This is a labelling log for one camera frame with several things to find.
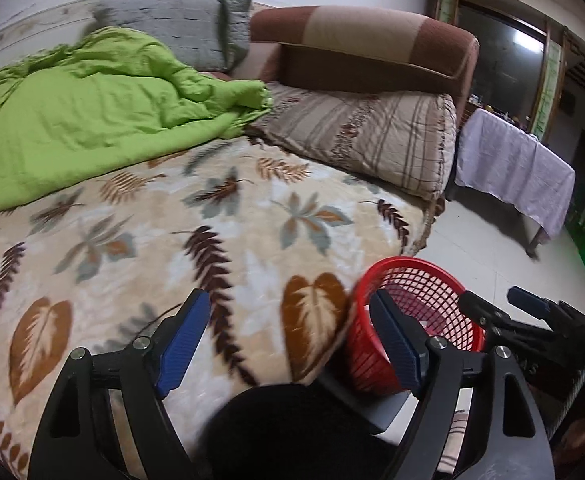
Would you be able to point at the leaf-printed beige blanket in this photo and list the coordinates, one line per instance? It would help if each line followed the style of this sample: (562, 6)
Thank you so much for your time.
(147, 240)

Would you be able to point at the striped beige pillow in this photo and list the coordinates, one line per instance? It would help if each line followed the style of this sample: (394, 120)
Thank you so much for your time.
(362, 130)

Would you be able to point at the grey quilted blanket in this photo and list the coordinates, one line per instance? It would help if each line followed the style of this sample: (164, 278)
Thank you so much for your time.
(172, 25)

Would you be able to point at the dark glass window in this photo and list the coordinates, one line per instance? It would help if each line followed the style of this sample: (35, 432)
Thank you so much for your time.
(497, 50)

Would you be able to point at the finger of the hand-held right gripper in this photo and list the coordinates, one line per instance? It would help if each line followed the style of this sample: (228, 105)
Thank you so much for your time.
(532, 302)
(492, 320)

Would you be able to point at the person's black trouser leg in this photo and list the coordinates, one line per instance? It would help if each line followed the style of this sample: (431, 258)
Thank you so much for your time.
(292, 435)

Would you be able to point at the table with lilac cloth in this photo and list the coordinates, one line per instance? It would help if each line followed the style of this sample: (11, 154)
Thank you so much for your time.
(512, 170)

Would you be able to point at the grey flat board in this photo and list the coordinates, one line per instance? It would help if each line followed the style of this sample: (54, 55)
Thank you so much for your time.
(387, 410)

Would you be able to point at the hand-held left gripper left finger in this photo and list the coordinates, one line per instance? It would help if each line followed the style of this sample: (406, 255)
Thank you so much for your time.
(182, 345)

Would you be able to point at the green quilt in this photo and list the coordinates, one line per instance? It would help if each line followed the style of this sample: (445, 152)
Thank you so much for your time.
(72, 110)

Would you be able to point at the green bamboo wall scroll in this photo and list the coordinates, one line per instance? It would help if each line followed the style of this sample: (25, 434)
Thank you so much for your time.
(548, 90)

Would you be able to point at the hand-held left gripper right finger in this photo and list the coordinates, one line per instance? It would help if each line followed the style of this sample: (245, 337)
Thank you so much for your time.
(395, 345)

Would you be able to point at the red mesh plastic basket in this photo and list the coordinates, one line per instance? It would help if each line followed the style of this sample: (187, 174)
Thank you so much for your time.
(422, 280)

